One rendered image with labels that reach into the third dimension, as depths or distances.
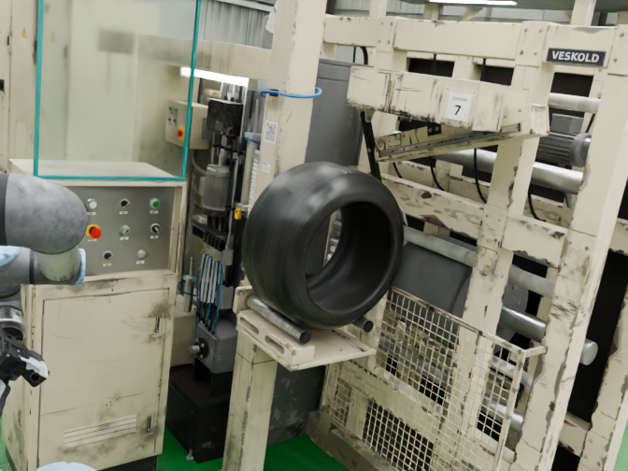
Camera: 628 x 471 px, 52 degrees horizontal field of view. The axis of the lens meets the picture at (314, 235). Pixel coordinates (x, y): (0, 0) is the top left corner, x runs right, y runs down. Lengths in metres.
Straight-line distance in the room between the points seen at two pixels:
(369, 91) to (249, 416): 1.34
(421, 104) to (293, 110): 0.46
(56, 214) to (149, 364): 1.68
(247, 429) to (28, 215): 1.79
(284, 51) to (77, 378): 1.42
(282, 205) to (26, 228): 1.10
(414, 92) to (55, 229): 1.40
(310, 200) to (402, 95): 0.50
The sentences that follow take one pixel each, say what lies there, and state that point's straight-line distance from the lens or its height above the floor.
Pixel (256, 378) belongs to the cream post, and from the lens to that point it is 2.61.
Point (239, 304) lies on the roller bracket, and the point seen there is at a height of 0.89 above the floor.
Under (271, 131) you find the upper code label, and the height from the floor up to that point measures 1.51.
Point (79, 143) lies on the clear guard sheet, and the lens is 2.38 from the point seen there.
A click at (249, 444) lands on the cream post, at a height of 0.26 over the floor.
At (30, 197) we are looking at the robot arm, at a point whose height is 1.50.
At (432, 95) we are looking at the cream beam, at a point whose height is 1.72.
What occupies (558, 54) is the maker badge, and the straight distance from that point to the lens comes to 2.26.
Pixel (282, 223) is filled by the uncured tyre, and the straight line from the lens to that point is 2.00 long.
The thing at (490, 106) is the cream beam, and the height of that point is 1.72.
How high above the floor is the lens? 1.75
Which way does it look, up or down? 14 degrees down
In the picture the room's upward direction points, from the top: 8 degrees clockwise
